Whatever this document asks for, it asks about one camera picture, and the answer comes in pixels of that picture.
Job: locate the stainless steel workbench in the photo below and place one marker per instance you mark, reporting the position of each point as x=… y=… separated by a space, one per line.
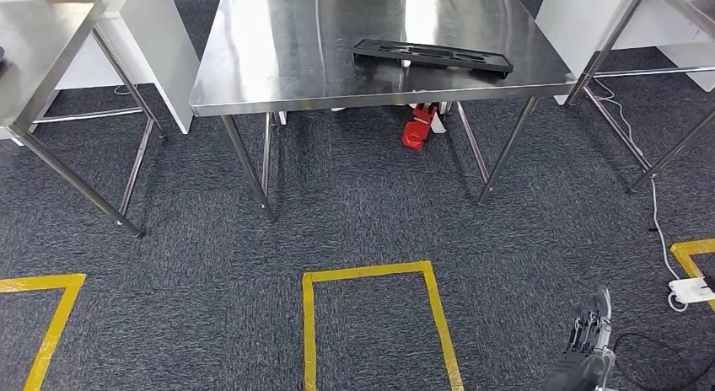
x=279 y=53

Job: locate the white cabinet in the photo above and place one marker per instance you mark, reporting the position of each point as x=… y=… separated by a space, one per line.
x=162 y=53

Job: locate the white panel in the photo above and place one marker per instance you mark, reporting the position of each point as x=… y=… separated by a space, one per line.
x=570 y=14

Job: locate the white flat object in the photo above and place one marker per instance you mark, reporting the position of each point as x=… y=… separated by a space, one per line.
x=440 y=123

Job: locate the white power strip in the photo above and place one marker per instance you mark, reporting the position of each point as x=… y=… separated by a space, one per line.
x=690 y=291

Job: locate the black plastic car part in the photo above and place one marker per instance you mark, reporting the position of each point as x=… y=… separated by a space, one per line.
x=475 y=68

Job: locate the red object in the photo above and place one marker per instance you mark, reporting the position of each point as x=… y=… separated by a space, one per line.
x=416 y=131

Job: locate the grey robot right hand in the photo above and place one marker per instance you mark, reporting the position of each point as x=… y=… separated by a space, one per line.
x=583 y=366

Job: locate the stainless steel table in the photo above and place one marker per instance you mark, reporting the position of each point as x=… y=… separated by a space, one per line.
x=690 y=0
x=33 y=53

